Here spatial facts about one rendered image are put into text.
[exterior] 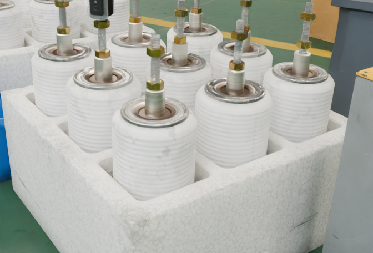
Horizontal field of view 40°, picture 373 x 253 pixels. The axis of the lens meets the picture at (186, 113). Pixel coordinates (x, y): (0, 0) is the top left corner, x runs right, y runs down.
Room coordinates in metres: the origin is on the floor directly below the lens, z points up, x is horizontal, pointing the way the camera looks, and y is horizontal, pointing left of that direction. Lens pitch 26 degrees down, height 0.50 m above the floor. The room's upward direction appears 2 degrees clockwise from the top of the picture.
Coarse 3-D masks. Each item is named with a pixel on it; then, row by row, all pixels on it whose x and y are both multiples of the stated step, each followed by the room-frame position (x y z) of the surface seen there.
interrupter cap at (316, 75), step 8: (280, 64) 0.68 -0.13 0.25; (288, 64) 0.68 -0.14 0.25; (312, 64) 0.68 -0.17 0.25; (272, 72) 0.66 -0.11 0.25; (280, 72) 0.65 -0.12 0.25; (288, 72) 0.66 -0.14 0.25; (312, 72) 0.66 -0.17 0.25; (320, 72) 0.66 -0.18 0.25; (288, 80) 0.63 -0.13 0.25; (296, 80) 0.62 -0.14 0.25; (304, 80) 0.62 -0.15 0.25; (312, 80) 0.62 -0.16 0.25; (320, 80) 0.63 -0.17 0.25
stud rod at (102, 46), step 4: (100, 20) 0.60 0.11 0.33; (104, 20) 0.61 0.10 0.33; (104, 28) 0.61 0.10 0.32; (100, 32) 0.60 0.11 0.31; (104, 32) 0.61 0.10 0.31; (100, 36) 0.60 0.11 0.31; (104, 36) 0.61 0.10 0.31; (100, 40) 0.60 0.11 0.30; (104, 40) 0.61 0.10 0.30; (100, 44) 0.60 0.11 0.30; (104, 44) 0.61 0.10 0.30; (100, 48) 0.60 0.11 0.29; (104, 48) 0.61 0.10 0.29
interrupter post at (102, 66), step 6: (96, 60) 0.60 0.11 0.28; (102, 60) 0.60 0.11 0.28; (108, 60) 0.60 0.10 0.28; (96, 66) 0.60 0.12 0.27; (102, 66) 0.60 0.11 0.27; (108, 66) 0.60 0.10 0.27; (96, 72) 0.60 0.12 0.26; (102, 72) 0.60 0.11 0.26; (108, 72) 0.60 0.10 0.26; (96, 78) 0.60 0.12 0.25; (102, 78) 0.60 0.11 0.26; (108, 78) 0.60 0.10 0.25
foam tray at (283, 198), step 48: (144, 96) 0.72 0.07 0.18; (48, 144) 0.57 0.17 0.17; (288, 144) 0.58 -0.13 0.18; (336, 144) 0.60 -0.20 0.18; (48, 192) 0.58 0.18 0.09; (96, 192) 0.46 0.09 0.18; (192, 192) 0.47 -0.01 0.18; (240, 192) 0.49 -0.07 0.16; (288, 192) 0.55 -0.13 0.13; (96, 240) 0.47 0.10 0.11; (144, 240) 0.42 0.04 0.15; (192, 240) 0.45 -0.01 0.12; (240, 240) 0.50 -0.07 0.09; (288, 240) 0.55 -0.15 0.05
